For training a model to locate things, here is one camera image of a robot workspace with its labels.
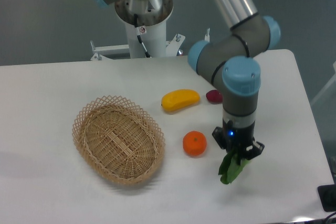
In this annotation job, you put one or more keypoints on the purple sweet potato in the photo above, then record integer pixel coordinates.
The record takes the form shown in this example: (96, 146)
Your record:
(214, 97)

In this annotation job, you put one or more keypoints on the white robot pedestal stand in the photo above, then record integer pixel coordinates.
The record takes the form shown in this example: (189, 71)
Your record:
(145, 26)

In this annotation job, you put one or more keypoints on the orange tangerine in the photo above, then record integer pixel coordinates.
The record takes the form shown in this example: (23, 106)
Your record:
(194, 143)

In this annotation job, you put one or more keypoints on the green leafy vegetable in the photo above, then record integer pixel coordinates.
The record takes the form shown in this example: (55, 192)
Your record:
(231, 166)

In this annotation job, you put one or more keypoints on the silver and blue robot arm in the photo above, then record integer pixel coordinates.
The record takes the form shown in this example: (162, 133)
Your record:
(229, 65)

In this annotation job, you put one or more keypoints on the black device at table edge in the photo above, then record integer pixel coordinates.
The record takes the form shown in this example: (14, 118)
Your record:
(327, 197)

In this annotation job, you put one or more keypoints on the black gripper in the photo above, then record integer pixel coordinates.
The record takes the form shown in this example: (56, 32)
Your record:
(228, 137)

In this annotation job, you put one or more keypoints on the woven wicker basket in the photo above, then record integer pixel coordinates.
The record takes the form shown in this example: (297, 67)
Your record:
(119, 140)

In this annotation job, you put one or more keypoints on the yellow mango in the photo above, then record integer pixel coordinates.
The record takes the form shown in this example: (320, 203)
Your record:
(178, 100)

